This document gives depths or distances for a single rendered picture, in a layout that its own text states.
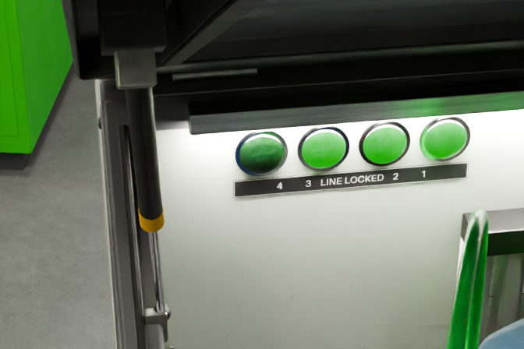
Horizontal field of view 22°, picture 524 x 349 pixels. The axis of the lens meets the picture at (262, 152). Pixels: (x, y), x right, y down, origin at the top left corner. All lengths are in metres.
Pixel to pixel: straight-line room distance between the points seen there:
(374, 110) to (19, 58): 2.51
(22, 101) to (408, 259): 2.47
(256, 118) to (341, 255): 0.21
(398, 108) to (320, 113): 0.07
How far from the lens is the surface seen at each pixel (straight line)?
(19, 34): 3.64
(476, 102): 1.25
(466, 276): 1.04
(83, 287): 3.41
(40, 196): 3.77
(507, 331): 0.79
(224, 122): 1.20
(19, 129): 3.78
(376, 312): 1.40
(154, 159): 0.95
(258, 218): 1.30
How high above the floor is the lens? 2.03
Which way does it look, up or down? 31 degrees down
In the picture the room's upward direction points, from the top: straight up
